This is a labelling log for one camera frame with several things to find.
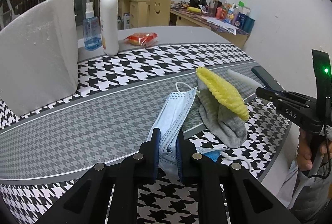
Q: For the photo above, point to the blue spray bottle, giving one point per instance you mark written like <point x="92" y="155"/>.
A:
<point x="91" y="32"/>

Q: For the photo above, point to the person's right hand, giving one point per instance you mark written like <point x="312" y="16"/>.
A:
<point x="304" y="151"/>

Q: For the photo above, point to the black smartphone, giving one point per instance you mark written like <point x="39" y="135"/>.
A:
<point x="264" y="76"/>

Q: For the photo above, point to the red snack packet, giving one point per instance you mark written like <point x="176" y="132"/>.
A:
<point x="140" y="39"/>

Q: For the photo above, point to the white cardboard box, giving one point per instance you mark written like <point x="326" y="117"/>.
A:
<point x="127" y="21"/>

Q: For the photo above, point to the blue face mask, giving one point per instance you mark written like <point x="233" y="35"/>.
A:
<point x="173" y="115"/>

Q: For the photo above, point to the grey sock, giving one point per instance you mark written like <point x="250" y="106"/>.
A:
<point x="223" y="125"/>

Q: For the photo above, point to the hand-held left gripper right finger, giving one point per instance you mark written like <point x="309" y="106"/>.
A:
<point x="179" y="156"/>

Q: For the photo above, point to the white pump bottle red cap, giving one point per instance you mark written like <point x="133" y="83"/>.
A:
<point x="109" y="21"/>

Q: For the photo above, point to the wooden desk with patterned cover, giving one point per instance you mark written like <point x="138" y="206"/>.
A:
<point x="192" y="21"/>

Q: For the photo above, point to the printed paper sheets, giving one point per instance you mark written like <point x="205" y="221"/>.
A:
<point x="221" y="25"/>

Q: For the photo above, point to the wooden chair with smiley cutout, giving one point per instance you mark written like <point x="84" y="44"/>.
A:
<point x="158" y="10"/>

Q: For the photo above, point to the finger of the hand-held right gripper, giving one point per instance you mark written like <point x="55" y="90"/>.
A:
<point x="269" y="95"/>
<point x="298" y="98"/>

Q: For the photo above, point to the white foam box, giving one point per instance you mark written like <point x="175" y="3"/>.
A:
<point x="39" y="58"/>

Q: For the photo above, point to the person's grey clothing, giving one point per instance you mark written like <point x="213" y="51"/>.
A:
<point x="313" y="195"/>

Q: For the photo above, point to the yellow foam net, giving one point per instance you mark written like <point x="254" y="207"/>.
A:
<point x="223" y="91"/>

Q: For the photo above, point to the small yellow object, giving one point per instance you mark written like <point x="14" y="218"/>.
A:
<point x="194" y="9"/>

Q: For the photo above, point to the group of toiletry bottles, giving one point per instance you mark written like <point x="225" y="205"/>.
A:
<point x="236" y="15"/>

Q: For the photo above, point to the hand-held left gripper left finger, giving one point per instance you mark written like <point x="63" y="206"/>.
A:
<point x="155" y="151"/>

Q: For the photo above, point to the steel thermos flask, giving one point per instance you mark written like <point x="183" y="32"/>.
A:
<point x="214" y="4"/>

